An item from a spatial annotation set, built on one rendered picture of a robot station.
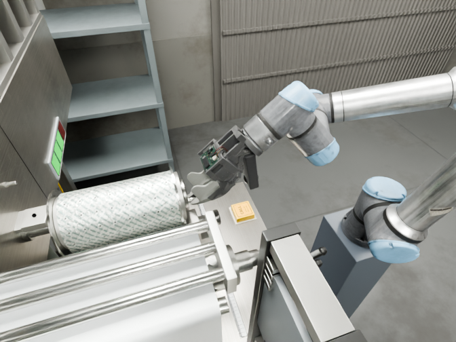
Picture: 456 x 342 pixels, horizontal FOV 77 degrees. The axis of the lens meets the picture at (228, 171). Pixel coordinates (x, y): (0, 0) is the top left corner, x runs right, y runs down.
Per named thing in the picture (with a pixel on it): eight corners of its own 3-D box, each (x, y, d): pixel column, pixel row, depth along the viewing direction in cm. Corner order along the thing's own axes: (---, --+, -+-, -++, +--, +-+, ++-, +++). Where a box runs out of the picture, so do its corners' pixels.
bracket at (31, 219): (48, 226, 59) (43, 221, 57) (16, 234, 57) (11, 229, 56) (51, 209, 62) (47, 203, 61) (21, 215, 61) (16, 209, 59)
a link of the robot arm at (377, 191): (387, 201, 100) (403, 172, 91) (397, 233, 90) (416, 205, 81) (351, 197, 101) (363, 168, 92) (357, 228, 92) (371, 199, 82)
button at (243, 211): (254, 218, 107) (254, 214, 105) (237, 222, 105) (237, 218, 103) (248, 204, 112) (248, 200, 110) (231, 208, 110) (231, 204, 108)
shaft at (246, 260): (271, 267, 47) (273, 256, 45) (237, 277, 46) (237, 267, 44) (263, 250, 50) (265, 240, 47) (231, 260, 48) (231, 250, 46)
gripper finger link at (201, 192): (176, 195, 66) (203, 169, 64) (194, 204, 70) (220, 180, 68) (179, 205, 64) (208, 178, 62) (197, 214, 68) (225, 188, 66)
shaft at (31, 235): (64, 237, 62) (55, 224, 59) (28, 245, 61) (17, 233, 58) (65, 221, 65) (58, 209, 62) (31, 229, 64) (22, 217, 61)
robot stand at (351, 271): (318, 299, 174) (368, 202, 112) (337, 334, 160) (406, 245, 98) (288, 310, 169) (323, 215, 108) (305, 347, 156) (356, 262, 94)
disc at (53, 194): (74, 269, 63) (44, 231, 52) (72, 270, 63) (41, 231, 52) (77, 216, 73) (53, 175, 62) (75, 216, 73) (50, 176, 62)
